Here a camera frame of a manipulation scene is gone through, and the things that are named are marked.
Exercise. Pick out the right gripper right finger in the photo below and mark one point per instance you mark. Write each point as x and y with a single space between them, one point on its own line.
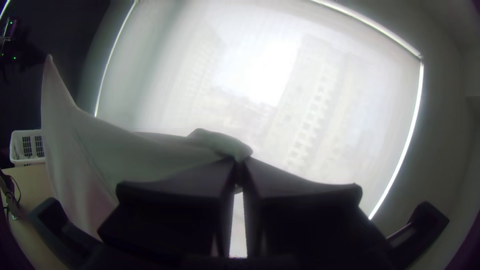
300 217

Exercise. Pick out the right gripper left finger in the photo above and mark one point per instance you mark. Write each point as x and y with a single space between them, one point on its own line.
176 210

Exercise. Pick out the white roller blind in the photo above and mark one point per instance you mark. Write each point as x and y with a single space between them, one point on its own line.
262 75

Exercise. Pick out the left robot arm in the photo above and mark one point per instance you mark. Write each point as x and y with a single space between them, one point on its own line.
9 33

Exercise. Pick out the white laundry basket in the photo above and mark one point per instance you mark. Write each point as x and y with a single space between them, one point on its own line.
27 147

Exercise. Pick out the white t-shirt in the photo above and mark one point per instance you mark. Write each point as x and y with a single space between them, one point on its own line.
112 157

